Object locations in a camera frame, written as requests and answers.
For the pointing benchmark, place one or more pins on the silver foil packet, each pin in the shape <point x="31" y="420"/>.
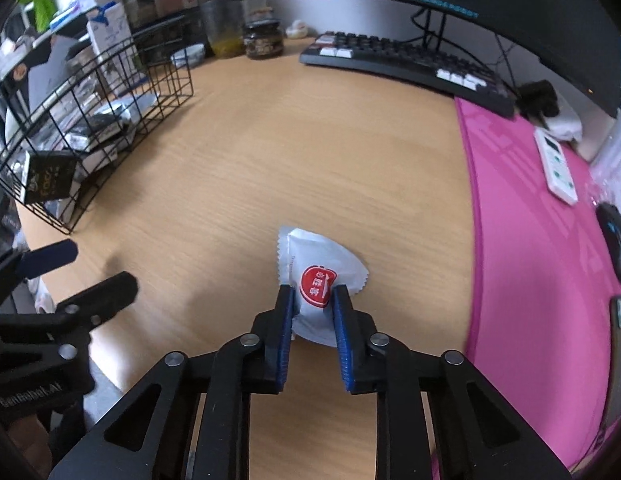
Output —
<point x="118" y="110"/>

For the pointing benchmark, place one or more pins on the pink mouse mat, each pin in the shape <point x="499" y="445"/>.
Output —
<point x="530" y="270"/>

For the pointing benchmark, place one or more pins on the white blue drink carton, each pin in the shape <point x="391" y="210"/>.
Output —
<point x="110" y="35"/>

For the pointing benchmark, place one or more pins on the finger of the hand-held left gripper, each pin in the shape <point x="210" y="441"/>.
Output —
<point x="45" y="259"/>
<point x="100" y="295"/>

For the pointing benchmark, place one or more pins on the glass jar with yellow residue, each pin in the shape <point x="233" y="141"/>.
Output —
<point x="223" y="35"/>

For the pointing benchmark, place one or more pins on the white box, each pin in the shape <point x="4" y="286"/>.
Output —
<point x="598" y="135"/>

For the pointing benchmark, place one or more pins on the black power adapter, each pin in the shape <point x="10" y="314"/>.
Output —
<point x="538" y="97"/>

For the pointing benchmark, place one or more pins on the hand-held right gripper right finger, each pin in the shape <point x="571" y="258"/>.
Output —
<point x="340" y="345"/>

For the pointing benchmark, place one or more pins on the white sachet with red label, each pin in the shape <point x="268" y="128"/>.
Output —
<point x="315" y="260"/>

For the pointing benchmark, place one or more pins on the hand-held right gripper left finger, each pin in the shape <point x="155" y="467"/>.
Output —
<point x="286" y="330"/>

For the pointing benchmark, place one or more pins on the black computer mouse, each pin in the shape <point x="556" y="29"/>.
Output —
<point x="615" y="240"/>

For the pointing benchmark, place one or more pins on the white duck figurine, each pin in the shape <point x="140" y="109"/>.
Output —
<point x="296" y="30"/>

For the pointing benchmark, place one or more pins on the pile of small black boxes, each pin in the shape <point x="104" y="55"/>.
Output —
<point x="45" y="177"/>

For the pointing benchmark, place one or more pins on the white remote control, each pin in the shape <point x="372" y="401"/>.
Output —
<point x="555" y="165"/>

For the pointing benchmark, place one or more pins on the white tissue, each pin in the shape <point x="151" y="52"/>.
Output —
<point x="565" y="125"/>

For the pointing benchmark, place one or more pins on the blue tissue pack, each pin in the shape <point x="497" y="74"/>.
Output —
<point x="65" y="15"/>

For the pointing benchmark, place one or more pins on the dark glass jar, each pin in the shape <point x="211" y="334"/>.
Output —
<point x="263" y="42"/>

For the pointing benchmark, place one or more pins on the black keyboard with white keys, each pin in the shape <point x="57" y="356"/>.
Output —
<point x="390" y="57"/>

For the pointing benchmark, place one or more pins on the small white bowl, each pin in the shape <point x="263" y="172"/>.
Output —
<point x="189" y="55"/>

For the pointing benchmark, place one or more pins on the clear plastic bag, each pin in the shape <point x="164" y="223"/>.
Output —
<point x="610" y="175"/>

